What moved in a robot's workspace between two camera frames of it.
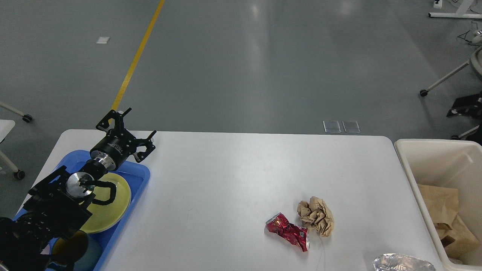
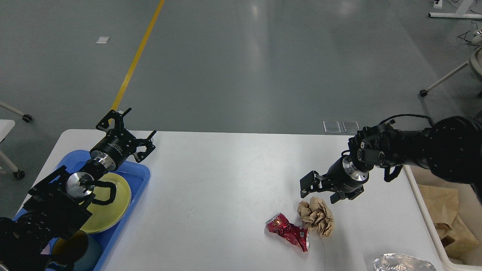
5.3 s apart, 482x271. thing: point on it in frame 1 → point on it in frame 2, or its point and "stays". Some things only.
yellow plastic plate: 104,216 stays
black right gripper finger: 470,106 → 313,182
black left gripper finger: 147,142 stays
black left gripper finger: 119,121 stays
